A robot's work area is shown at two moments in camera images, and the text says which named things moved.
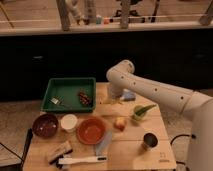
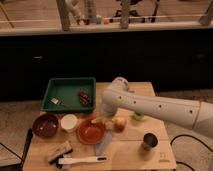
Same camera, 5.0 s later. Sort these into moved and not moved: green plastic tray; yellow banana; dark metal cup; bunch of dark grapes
Moved: yellow banana
Not moved: bunch of dark grapes; green plastic tray; dark metal cup
